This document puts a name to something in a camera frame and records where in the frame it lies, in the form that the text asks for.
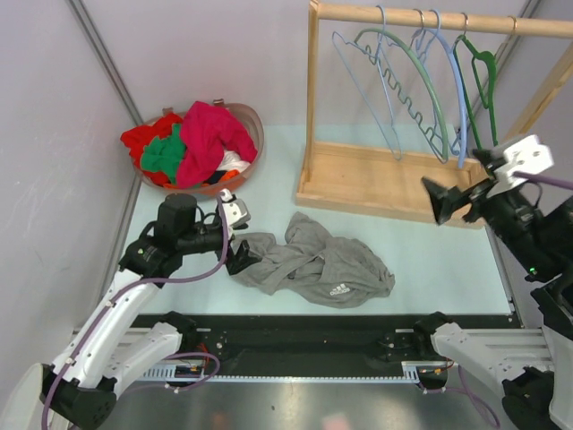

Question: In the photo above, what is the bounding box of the purple cable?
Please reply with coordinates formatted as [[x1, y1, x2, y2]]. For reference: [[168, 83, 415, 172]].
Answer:
[[40, 190, 229, 430], [442, 169, 573, 429]]

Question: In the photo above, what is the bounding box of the white garment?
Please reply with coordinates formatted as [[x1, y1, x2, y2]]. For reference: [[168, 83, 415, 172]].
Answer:
[[218, 150, 251, 173]]

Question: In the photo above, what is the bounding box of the magenta garment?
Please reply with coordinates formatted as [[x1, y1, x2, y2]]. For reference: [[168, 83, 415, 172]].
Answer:
[[175, 101, 258, 188]]

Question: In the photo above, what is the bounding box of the aluminium rail frame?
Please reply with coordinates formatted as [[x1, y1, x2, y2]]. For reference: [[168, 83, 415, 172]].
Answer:
[[47, 324, 573, 430]]

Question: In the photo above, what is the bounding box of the wooden clothes rack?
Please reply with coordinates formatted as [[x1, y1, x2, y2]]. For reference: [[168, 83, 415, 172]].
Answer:
[[296, 1, 572, 222]]

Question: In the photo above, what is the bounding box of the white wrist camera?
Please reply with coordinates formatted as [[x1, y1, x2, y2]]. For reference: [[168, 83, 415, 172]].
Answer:
[[218, 188, 252, 233], [487, 134, 554, 198]]

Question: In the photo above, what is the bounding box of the transparent pink laundry basket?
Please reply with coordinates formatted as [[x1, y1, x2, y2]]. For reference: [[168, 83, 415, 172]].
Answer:
[[133, 99, 264, 197]]

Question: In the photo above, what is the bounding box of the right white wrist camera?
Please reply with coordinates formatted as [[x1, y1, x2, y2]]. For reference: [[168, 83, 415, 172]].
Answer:
[[487, 134, 554, 198]]

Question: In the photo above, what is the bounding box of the light blue wire hanger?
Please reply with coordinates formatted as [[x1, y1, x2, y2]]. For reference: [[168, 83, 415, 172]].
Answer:
[[331, 5, 403, 161]]

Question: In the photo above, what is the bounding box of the grey t shirt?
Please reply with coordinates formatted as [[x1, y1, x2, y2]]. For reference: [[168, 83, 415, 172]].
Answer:
[[231, 211, 396, 309]]

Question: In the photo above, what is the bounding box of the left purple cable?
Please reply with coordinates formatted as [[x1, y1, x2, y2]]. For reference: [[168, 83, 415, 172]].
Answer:
[[40, 190, 229, 430]]

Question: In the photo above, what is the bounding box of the light blue slotted cable duct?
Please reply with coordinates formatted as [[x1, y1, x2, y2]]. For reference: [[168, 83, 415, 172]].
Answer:
[[142, 361, 426, 383]]

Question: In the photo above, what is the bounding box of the light blue plastic hanger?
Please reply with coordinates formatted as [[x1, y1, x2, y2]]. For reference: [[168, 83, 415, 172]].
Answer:
[[403, 9, 467, 168]]

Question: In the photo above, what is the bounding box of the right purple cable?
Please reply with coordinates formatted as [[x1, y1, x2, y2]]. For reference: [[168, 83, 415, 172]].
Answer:
[[442, 169, 573, 429]]

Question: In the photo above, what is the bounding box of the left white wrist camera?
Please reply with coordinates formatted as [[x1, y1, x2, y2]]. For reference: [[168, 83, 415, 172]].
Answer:
[[218, 188, 252, 233]]

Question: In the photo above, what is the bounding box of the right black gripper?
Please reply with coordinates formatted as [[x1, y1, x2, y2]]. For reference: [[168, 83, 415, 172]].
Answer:
[[419, 145, 555, 274]]

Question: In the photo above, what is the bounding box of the blue wavy hanger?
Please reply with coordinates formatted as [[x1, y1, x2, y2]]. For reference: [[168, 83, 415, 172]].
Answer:
[[383, 9, 449, 162]]

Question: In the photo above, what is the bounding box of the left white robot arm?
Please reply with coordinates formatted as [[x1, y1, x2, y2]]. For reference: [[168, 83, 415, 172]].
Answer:
[[40, 189, 251, 429]]

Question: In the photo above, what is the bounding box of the red garment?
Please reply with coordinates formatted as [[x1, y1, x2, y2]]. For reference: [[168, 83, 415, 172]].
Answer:
[[120, 112, 183, 187]]

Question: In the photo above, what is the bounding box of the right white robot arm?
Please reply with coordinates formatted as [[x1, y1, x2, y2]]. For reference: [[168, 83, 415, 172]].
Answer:
[[413, 146, 572, 429]]

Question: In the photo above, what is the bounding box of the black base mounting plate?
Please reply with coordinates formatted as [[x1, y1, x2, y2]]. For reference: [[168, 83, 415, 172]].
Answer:
[[133, 313, 523, 391]]

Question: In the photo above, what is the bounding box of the light green plastic hanger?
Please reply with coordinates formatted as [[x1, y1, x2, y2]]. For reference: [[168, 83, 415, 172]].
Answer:
[[349, 28, 450, 164]]

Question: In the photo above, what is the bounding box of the green garment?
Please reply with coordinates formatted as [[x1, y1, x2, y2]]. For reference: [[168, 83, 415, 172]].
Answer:
[[140, 123, 186, 184]]

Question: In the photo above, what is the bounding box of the dark green velvet hanger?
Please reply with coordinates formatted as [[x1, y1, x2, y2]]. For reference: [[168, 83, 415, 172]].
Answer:
[[452, 13, 499, 150]]

